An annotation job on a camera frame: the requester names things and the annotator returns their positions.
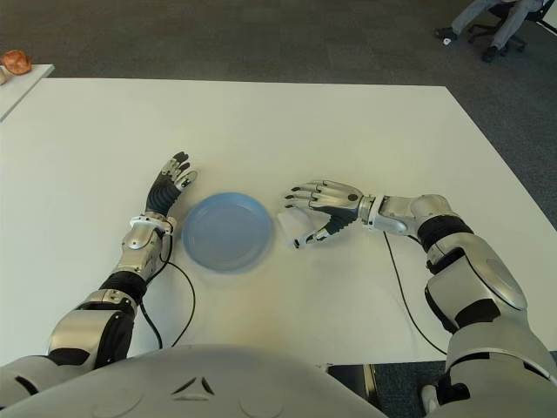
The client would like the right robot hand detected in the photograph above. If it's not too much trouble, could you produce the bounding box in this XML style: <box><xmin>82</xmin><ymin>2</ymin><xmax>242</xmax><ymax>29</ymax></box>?
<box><xmin>283</xmin><ymin>178</ymin><xmax>365</xmax><ymax>251</ymax></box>

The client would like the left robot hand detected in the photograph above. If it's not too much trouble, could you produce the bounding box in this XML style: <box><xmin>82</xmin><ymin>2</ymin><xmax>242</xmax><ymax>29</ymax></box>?
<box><xmin>144</xmin><ymin>151</ymin><xmax>199</xmax><ymax>217</ymax></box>

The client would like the white charger plug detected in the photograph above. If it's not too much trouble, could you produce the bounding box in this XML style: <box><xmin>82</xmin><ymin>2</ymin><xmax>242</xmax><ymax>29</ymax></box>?
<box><xmin>277</xmin><ymin>207</ymin><xmax>325</xmax><ymax>247</ymax></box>

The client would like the blue round plate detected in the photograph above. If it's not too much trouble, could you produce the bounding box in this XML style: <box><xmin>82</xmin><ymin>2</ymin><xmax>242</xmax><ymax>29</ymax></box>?
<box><xmin>180</xmin><ymin>191</ymin><xmax>277</xmax><ymax>275</ymax></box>

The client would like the white side table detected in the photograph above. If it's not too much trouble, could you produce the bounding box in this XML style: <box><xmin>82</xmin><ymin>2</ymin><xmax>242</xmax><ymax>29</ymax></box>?
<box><xmin>0</xmin><ymin>64</ymin><xmax>56</xmax><ymax>124</ymax></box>

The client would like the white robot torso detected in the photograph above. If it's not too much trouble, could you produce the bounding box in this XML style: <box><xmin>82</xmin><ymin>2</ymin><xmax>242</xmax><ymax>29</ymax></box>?
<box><xmin>0</xmin><ymin>342</ymin><xmax>389</xmax><ymax>418</ymax></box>

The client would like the reddish brown round fruit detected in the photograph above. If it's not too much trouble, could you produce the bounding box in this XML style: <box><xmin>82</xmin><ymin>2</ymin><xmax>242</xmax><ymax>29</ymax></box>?
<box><xmin>0</xmin><ymin>48</ymin><xmax>33</xmax><ymax>77</ymax></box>

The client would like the black office chair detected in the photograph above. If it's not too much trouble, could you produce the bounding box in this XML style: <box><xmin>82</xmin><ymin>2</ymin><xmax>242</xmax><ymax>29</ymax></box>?
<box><xmin>466</xmin><ymin>0</ymin><xmax>547</xmax><ymax>50</ymax></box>

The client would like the seated person in jeans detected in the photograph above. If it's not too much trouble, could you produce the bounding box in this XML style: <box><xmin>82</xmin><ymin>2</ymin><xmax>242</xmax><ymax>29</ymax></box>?
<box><xmin>433</xmin><ymin>0</ymin><xmax>546</xmax><ymax>64</ymax></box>

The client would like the thin black cable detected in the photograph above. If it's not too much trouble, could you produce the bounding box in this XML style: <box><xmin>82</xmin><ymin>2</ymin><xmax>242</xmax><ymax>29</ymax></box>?
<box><xmin>166</xmin><ymin>260</ymin><xmax>197</xmax><ymax>348</ymax></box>
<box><xmin>382</xmin><ymin>230</ymin><xmax>450</xmax><ymax>356</ymax></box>

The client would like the thick dark cable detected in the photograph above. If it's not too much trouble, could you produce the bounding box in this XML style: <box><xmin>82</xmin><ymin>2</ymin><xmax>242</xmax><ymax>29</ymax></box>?
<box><xmin>138</xmin><ymin>299</ymin><xmax>164</xmax><ymax>350</ymax></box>

